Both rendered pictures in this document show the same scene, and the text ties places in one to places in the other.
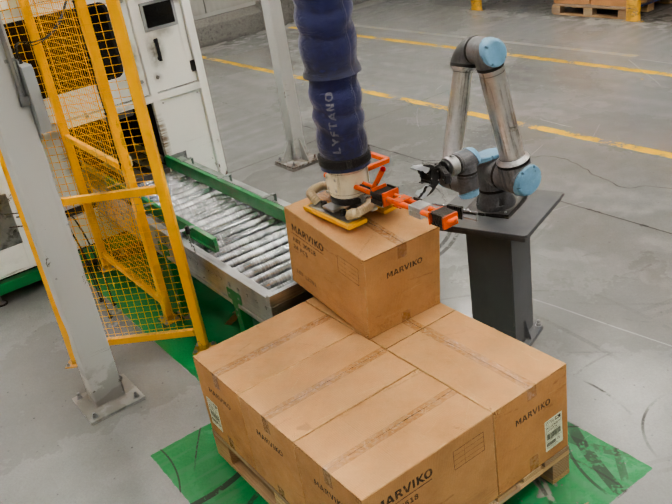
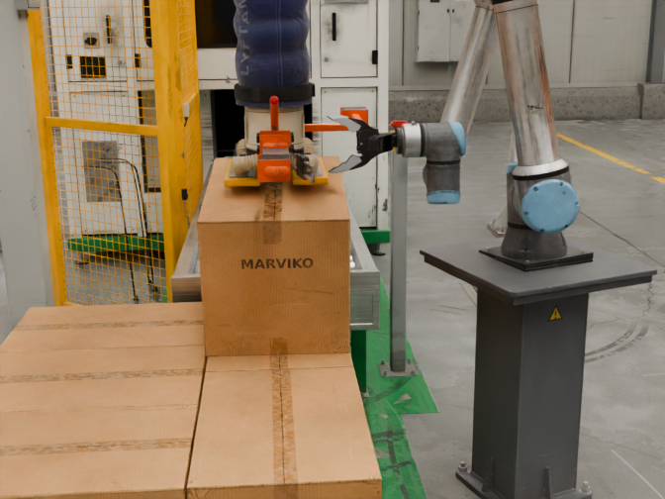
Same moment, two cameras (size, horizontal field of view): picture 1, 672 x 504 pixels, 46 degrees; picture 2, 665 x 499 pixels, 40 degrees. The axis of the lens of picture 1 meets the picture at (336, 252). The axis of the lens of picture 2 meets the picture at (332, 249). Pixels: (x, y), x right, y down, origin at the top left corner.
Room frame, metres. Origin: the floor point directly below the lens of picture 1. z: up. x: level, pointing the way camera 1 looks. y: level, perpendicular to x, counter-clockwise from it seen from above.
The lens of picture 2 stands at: (0.91, -1.49, 1.48)
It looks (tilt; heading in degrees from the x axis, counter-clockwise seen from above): 15 degrees down; 28
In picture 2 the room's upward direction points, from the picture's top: 1 degrees counter-clockwise
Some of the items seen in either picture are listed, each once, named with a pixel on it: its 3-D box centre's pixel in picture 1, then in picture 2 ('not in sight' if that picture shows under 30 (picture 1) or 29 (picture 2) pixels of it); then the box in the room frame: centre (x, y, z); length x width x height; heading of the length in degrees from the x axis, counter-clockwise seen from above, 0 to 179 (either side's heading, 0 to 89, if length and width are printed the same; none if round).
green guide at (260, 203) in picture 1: (224, 182); not in sight; (4.83, 0.64, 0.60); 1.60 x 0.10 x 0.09; 32
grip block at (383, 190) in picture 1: (384, 194); (275, 144); (2.95, -0.23, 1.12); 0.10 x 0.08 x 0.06; 122
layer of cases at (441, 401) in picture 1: (373, 399); (170, 442); (2.66, -0.05, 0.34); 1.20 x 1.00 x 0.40; 32
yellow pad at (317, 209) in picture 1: (333, 210); (242, 166); (3.11, -0.02, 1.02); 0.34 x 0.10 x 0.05; 32
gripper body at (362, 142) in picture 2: (434, 172); (378, 141); (3.10, -0.46, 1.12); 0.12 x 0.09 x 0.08; 122
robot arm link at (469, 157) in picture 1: (464, 160); (440, 141); (3.18, -0.61, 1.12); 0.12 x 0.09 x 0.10; 122
